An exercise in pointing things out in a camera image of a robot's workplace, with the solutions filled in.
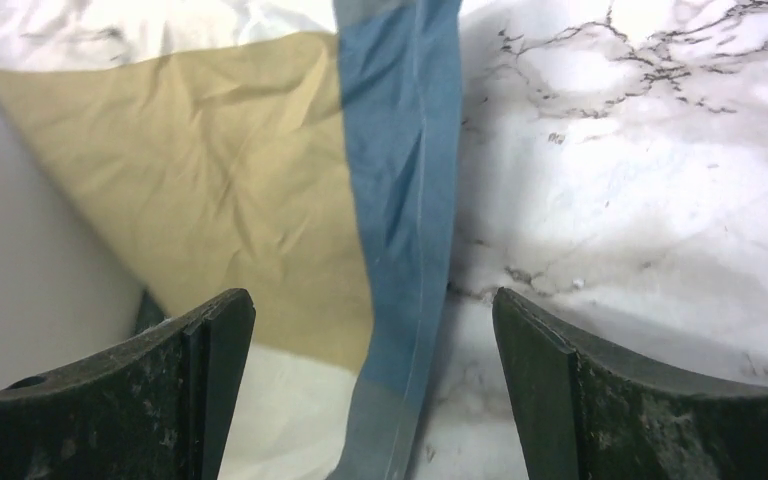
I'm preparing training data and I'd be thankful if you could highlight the blue beige checked pillowcase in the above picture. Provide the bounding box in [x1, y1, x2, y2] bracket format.
[0, 1, 461, 479]

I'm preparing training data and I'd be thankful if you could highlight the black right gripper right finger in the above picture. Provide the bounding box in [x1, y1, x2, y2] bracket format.
[492, 288, 768, 479]

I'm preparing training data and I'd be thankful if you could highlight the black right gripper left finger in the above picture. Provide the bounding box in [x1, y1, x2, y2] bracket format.
[0, 289, 255, 479]

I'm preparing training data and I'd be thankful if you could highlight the white pillow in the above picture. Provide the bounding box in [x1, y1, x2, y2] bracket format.
[0, 110, 142, 389]

